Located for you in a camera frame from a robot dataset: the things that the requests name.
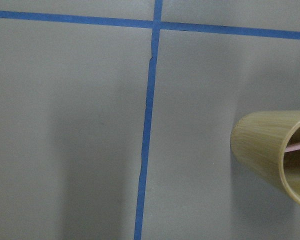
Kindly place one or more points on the blue tape line lengthwise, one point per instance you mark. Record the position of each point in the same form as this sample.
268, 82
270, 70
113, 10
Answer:
147, 124

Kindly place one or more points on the pink chopstick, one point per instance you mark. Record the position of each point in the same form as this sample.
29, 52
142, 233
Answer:
292, 147

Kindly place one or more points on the yellow wooden cup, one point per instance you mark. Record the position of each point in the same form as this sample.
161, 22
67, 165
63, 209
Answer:
259, 139

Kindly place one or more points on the blue tape line crosswise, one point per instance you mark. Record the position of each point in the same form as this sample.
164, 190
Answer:
148, 24

